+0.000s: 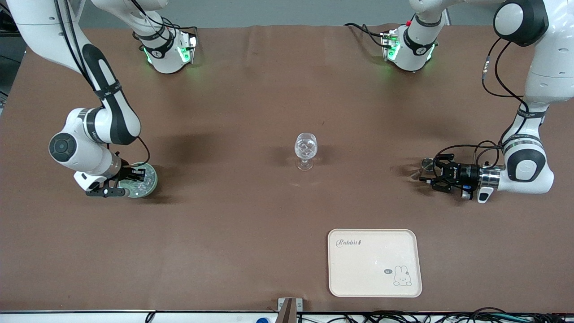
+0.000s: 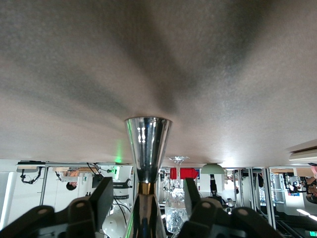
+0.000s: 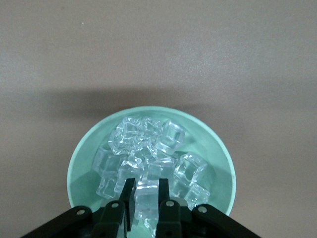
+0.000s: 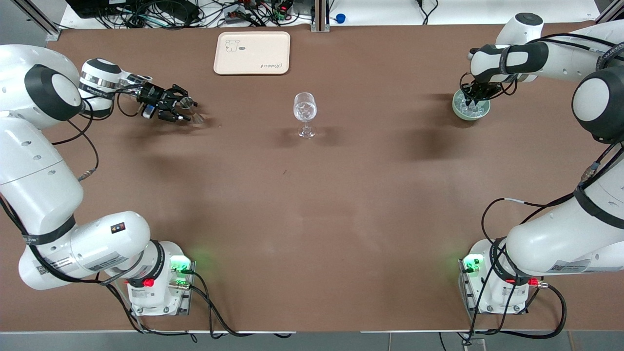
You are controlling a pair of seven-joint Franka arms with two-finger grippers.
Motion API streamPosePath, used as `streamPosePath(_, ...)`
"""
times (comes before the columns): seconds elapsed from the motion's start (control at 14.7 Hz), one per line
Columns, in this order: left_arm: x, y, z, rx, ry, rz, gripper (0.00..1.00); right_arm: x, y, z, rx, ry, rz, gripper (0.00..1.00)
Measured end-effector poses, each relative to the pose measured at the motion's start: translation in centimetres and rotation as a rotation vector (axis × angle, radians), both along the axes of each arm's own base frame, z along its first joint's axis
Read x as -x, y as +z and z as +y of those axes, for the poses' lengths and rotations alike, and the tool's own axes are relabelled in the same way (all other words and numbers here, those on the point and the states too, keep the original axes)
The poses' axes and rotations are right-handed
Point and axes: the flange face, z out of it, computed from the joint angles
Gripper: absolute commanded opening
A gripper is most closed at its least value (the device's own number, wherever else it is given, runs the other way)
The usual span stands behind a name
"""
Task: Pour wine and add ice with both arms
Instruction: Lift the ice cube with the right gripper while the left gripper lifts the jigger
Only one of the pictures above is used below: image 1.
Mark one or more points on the right arm base control box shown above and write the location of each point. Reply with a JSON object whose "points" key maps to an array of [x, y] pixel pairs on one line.
{"points": [[188, 47]]}

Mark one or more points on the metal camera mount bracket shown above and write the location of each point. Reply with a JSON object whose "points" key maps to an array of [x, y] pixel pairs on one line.
{"points": [[289, 309]]}

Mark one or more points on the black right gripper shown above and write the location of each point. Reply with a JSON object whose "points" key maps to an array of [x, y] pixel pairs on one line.
{"points": [[127, 173]]}

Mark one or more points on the left arm base control box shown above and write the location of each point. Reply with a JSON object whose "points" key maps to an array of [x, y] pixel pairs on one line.
{"points": [[389, 45]]}

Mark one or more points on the blue cap object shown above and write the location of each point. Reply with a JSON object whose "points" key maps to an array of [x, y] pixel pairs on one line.
{"points": [[263, 320]]}

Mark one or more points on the pale green bowl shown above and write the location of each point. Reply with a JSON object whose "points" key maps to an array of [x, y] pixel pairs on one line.
{"points": [[150, 184]]}

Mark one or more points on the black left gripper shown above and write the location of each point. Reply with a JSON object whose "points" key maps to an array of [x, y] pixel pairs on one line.
{"points": [[466, 172]]}

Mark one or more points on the brown table cover mat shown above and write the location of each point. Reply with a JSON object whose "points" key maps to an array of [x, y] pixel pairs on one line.
{"points": [[224, 246]]}

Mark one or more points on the clear wine glass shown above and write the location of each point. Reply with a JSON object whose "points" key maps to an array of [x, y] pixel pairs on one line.
{"points": [[306, 150]]}

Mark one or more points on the clear ice cubes pile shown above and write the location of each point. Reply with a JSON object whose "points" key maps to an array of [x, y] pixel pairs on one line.
{"points": [[145, 185]]}

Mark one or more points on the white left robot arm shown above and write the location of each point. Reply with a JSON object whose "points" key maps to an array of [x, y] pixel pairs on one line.
{"points": [[524, 166]]}

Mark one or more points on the steel double jigger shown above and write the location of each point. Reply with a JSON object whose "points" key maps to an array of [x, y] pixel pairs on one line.
{"points": [[425, 165]]}

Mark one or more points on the cream rabbit print tray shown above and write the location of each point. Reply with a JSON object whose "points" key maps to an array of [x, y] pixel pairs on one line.
{"points": [[372, 269]]}

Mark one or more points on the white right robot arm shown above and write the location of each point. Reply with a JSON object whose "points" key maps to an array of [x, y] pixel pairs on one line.
{"points": [[112, 112]]}

